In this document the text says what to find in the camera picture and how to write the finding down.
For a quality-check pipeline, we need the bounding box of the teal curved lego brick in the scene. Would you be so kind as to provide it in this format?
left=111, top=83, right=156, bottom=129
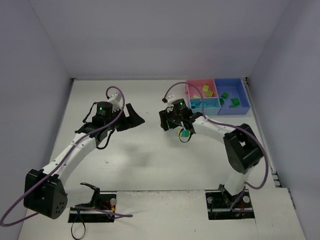
left=199, top=102, right=207, bottom=108

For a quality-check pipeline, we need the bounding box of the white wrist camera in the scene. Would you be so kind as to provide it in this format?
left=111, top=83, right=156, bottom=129
left=161, top=94, right=177, bottom=106
left=108, top=92, right=123, bottom=113

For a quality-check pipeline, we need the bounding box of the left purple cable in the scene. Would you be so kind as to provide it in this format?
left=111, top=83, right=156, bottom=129
left=0, top=86, right=134, bottom=226

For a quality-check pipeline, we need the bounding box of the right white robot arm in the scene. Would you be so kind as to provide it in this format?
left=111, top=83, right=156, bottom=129
left=159, top=95, right=264, bottom=196

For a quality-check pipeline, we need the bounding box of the periwinkle blue container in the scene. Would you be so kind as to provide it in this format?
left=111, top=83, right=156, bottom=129
left=214, top=78, right=251, bottom=116

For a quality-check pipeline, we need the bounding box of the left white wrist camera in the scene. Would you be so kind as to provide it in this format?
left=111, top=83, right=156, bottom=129
left=108, top=92, right=123, bottom=113

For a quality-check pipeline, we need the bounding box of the purple cable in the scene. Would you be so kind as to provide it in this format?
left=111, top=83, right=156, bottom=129
left=161, top=82, right=270, bottom=211
left=0, top=86, right=134, bottom=226

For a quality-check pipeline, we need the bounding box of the dark green small lego brick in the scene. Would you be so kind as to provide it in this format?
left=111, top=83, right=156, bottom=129
left=231, top=98, right=240, bottom=106

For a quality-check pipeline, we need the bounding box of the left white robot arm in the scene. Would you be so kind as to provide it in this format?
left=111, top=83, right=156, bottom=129
left=23, top=101, right=145, bottom=219

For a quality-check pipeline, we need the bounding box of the pink container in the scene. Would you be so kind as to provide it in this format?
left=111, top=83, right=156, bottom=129
left=185, top=78, right=218, bottom=99

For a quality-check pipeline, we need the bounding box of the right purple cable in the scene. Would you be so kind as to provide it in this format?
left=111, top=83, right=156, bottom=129
left=161, top=82, right=270, bottom=211

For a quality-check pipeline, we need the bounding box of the three-colour lego stack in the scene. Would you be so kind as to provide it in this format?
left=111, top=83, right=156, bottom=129
left=177, top=128, right=190, bottom=139

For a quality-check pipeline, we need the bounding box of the light blue container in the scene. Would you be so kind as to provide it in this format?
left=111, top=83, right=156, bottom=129
left=188, top=97, right=221, bottom=116

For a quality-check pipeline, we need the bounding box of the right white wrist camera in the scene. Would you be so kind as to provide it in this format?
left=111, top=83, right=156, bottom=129
left=161, top=94, right=177, bottom=106

